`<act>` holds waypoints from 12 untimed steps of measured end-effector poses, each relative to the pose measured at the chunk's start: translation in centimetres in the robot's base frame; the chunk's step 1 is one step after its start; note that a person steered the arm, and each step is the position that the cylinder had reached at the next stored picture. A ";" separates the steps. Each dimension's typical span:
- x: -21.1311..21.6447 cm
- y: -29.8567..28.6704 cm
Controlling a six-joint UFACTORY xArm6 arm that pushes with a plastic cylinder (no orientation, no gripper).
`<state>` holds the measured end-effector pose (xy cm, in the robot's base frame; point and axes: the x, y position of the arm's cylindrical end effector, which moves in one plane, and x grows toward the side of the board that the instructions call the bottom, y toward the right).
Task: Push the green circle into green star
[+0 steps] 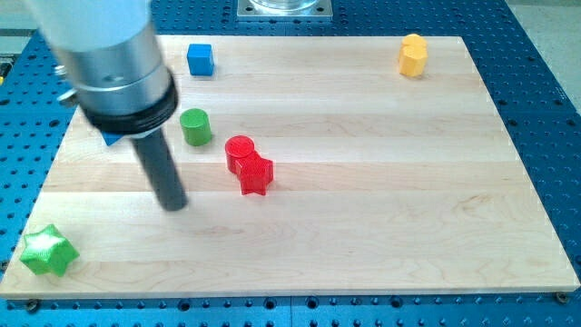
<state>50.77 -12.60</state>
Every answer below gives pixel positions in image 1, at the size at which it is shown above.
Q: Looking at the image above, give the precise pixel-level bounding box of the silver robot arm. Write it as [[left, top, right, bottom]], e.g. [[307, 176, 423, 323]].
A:
[[26, 0, 178, 134]]

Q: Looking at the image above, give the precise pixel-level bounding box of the red star block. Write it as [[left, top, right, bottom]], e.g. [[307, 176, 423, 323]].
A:
[[235, 152, 274, 196]]

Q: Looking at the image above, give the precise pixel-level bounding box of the green star block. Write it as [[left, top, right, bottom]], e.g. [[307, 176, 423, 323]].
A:
[[19, 224, 80, 277]]

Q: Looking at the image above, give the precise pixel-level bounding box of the wooden board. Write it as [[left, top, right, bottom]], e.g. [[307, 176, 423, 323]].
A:
[[1, 35, 579, 300]]

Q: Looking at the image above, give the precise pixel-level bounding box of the red cylinder block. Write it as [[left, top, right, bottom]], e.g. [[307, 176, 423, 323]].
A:
[[224, 135, 255, 173]]

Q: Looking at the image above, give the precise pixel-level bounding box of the green cylinder block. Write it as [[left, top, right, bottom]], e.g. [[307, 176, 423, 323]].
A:
[[180, 108, 212, 146]]

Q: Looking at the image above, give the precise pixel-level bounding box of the black pusher rod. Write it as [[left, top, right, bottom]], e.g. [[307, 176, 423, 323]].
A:
[[131, 129, 188, 212]]

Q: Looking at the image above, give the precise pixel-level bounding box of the blue cube block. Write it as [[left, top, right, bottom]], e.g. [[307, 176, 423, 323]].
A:
[[186, 44, 214, 76]]

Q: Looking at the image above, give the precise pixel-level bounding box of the yellow hexagon block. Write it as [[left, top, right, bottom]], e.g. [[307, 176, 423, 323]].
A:
[[399, 45, 428, 77]]

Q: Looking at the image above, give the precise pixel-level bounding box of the yellow cylinder block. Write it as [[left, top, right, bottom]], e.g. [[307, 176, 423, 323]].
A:
[[401, 34, 428, 49]]

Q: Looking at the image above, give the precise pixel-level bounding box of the blue triangle block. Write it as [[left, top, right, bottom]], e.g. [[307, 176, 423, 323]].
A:
[[101, 132, 123, 146]]

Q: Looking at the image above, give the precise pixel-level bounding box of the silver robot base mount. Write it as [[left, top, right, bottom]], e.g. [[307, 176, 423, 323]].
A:
[[237, 0, 333, 19]]

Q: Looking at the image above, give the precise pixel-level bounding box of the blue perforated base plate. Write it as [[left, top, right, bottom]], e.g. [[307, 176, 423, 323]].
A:
[[1, 1, 580, 326]]

